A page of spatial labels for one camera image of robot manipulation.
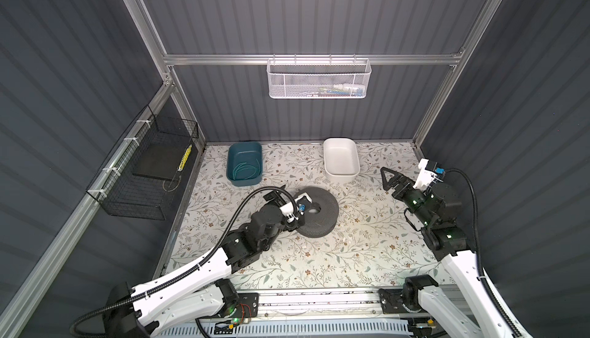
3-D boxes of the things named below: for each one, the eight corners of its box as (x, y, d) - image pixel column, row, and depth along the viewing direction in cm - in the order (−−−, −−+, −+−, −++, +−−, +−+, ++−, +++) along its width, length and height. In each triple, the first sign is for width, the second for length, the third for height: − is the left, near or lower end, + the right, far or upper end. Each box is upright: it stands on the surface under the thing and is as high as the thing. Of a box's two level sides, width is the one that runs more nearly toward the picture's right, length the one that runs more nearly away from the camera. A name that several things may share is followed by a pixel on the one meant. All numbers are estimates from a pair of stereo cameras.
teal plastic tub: (221, 186, 106) (218, 179, 102) (231, 148, 121) (229, 141, 117) (260, 186, 106) (259, 179, 102) (265, 148, 121) (264, 141, 117)
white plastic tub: (324, 184, 107) (325, 176, 102) (321, 145, 123) (322, 137, 118) (359, 183, 107) (362, 175, 102) (352, 145, 123) (354, 137, 118)
